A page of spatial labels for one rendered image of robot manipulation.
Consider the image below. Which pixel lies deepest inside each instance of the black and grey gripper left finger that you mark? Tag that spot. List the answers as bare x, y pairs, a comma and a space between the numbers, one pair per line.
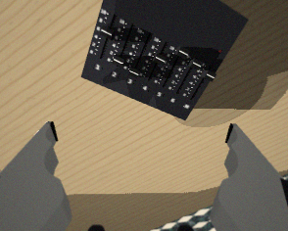
31, 198

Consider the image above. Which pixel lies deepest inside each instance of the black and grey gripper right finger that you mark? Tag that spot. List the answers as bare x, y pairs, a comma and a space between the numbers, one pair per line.
254, 197

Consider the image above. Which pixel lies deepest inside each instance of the black lighting desk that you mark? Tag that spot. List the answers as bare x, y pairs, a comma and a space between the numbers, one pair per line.
139, 47

